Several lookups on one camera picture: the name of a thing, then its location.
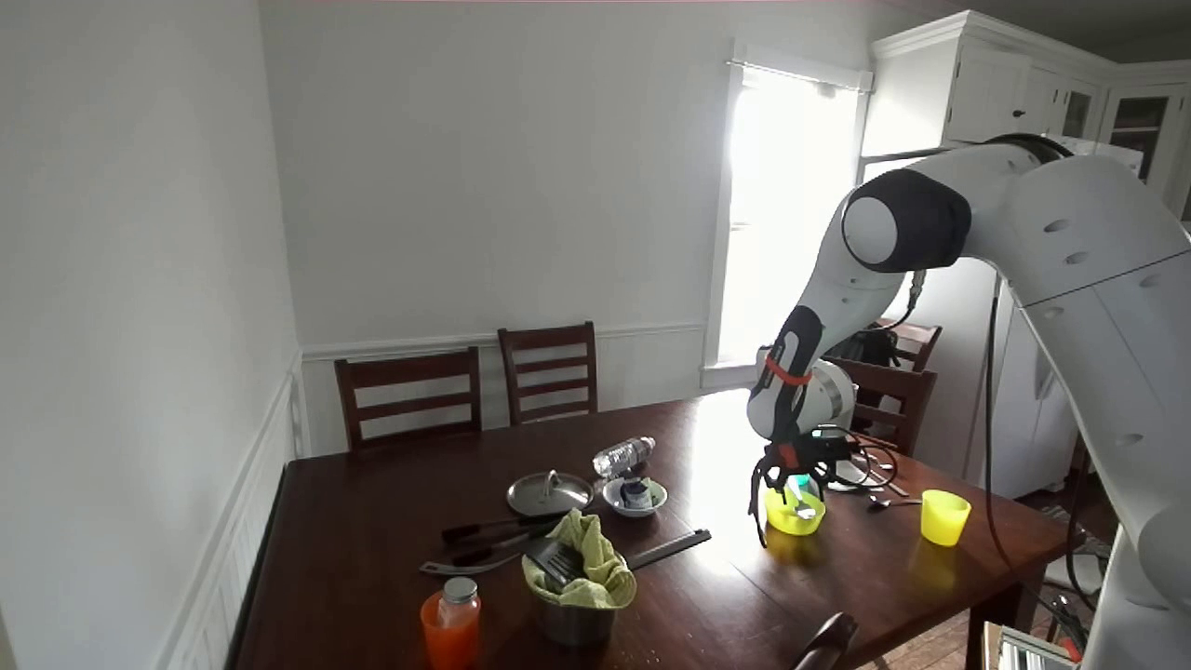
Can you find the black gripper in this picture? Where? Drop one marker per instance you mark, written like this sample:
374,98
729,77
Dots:
814,448

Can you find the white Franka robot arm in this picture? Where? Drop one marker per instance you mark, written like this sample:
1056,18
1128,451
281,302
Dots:
1092,246

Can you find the silver metal spoon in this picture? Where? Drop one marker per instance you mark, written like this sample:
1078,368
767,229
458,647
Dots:
795,511

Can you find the yellow plastic bowl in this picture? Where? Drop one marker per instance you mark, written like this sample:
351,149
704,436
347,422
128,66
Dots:
795,525

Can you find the small metal bowl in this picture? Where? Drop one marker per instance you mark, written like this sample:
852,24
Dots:
635,500

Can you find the white flat plate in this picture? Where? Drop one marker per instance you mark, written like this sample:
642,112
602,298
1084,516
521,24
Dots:
865,479

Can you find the long metal utensil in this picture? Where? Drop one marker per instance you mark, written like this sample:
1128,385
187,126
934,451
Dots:
872,459

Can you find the dark wooden slat chair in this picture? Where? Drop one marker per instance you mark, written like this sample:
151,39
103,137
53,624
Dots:
546,337
409,372
922,337
904,395

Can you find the dark long knife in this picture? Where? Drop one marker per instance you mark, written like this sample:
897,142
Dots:
675,544

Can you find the yellow plastic cup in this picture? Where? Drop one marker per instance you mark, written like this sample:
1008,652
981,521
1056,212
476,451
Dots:
948,520

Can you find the black bag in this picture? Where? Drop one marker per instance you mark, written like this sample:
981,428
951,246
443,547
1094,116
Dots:
869,344

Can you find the curved dark chair back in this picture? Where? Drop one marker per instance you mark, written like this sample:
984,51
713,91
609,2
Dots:
827,636

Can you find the clear plastic bottle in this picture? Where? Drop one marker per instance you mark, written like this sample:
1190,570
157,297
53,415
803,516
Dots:
624,456

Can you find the white refrigerator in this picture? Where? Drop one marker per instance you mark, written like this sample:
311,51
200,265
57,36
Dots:
953,372

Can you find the green cloth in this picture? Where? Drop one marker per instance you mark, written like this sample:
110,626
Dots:
598,556

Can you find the round metal pan lid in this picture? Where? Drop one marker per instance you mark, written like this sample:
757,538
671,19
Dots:
546,492

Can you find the grey framed board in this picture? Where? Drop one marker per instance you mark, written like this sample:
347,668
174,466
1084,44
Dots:
1025,649

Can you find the bright window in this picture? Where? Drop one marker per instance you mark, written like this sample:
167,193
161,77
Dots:
784,189

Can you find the black spatula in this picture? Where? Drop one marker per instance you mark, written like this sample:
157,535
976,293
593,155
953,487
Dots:
476,538

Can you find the orange liquid bottle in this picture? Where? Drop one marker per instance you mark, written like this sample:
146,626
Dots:
453,636

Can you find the glass door wall cabinet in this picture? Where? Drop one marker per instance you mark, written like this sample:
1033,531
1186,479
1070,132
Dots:
1149,126

